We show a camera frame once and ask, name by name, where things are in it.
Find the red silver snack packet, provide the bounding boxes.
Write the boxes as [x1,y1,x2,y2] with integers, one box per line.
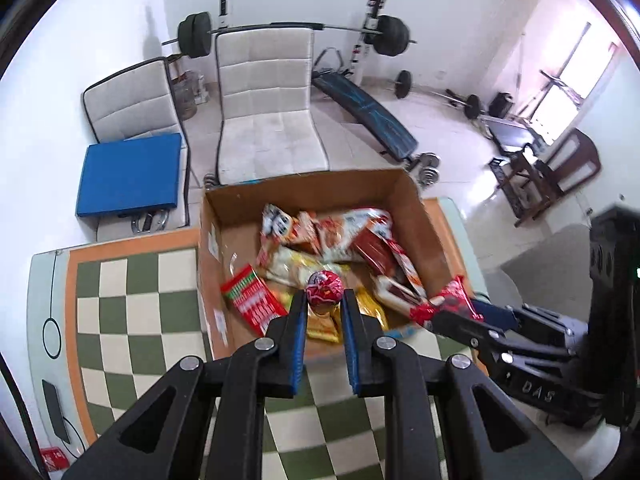
[372,275,427,322]

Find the grey shell chair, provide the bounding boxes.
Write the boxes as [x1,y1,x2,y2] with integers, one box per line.
[480,222,597,322]

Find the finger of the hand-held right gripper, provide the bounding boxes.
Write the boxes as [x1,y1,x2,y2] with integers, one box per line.
[430,309,593,408]
[471,301,591,357]

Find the black sit-up bench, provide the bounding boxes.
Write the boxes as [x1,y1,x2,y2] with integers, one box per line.
[312,70,421,162]

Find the long red sauce packet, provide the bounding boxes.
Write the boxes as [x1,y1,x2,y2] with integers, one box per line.
[220,264,290,337]

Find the panda print snack packet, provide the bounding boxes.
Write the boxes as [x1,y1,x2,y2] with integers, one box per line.
[261,203,304,251]

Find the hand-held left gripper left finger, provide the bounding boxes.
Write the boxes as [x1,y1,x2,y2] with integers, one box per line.
[62,290,309,480]

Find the red twisted candy wrapper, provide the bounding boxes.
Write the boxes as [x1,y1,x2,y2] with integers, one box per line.
[410,275,484,329]

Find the clear storage jars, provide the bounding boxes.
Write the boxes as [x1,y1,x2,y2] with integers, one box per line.
[172,72,209,121]

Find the floor barbell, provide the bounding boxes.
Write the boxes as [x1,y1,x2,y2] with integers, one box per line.
[395,70,484,121]

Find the black speaker box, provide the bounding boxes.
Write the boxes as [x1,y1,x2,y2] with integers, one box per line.
[487,92,514,119]

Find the barbell on rack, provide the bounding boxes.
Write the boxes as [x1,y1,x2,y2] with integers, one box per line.
[216,0,392,82]

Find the white padded chair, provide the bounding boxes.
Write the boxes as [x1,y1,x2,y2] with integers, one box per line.
[215,27,331,187]
[82,57,192,233]

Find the black treadmill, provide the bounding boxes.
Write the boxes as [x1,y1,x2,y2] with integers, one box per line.
[480,115,552,157]

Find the window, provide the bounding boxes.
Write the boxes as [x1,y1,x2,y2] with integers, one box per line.
[549,22,622,107]

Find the dark wooden chair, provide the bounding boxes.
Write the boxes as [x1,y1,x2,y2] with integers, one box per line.
[490,127,602,229]

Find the chrome dumbbells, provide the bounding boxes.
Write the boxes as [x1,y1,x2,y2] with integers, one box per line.
[407,152,442,189]

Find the yellow ridged snack packet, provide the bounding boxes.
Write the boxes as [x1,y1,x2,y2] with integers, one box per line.
[306,287,389,344]

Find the round red candy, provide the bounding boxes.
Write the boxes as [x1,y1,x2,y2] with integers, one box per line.
[306,270,345,311]

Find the red soda can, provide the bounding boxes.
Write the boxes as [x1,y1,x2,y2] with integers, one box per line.
[42,447,69,471]

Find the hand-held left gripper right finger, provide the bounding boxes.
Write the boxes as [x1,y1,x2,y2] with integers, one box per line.
[341,287,583,480]

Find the yellow chips packet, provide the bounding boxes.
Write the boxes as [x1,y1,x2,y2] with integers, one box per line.
[257,245,351,287]

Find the black smartphone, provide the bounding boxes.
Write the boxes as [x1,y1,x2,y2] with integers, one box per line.
[41,380,72,444]

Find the cardboard box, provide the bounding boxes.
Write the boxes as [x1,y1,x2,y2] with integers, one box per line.
[199,167,474,357]

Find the dark red snack packet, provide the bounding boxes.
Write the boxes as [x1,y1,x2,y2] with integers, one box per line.
[352,227,402,282]

